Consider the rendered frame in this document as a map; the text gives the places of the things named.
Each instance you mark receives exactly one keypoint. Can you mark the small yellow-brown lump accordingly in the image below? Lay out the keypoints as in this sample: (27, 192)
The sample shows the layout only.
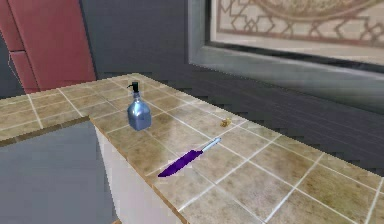
(224, 123)

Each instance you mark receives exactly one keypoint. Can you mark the red cupboard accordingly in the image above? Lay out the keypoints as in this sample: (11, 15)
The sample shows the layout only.
(50, 40)

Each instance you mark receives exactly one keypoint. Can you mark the grey framed patterned picture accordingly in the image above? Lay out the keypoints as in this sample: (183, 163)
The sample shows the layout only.
(293, 30)

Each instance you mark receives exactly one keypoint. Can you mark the tiled kitchen counter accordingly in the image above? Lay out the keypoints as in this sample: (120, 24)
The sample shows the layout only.
(233, 166)

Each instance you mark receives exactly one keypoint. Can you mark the blue soap dispenser bottle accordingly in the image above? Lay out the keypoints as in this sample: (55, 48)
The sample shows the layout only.
(139, 114)

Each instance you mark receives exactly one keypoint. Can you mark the purple-bladed knife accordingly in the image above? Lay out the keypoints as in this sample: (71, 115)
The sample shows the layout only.
(182, 161)

